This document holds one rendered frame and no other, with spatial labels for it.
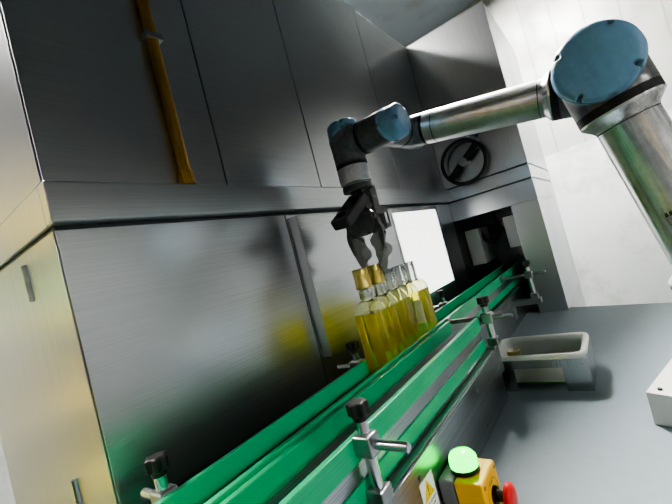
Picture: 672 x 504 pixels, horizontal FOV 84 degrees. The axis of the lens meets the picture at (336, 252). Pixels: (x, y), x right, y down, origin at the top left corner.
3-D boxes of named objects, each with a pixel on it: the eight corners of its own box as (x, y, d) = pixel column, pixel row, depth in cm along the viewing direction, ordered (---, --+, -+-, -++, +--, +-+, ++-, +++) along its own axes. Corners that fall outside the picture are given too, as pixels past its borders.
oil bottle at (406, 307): (409, 370, 94) (387, 287, 95) (430, 369, 91) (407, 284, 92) (399, 379, 90) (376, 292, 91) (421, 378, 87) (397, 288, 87)
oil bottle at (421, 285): (427, 354, 104) (407, 279, 105) (446, 353, 100) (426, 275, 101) (419, 361, 99) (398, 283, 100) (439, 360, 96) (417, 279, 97)
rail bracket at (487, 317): (455, 345, 103) (443, 301, 104) (520, 340, 93) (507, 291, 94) (452, 349, 101) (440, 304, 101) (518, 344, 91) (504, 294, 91)
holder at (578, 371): (492, 368, 117) (485, 343, 117) (597, 364, 100) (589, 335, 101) (476, 391, 103) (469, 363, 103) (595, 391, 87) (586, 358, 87)
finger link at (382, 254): (404, 264, 88) (389, 228, 89) (392, 268, 83) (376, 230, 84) (393, 269, 90) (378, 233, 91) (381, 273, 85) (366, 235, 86)
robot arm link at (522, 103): (637, 47, 70) (400, 115, 99) (640, 29, 61) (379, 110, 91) (640, 111, 71) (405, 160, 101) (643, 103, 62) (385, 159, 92)
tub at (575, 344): (509, 365, 114) (501, 337, 114) (597, 362, 101) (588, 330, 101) (496, 390, 100) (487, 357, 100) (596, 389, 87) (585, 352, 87)
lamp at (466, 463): (456, 459, 62) (451, 441, 62) (483, 462, 59) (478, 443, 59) (446, 476, 58) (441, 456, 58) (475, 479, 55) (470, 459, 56)
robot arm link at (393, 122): (413, 104, 86) (373, 125, 92) (389, 97, 77) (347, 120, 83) (422, 137, 86) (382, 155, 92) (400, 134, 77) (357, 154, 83)
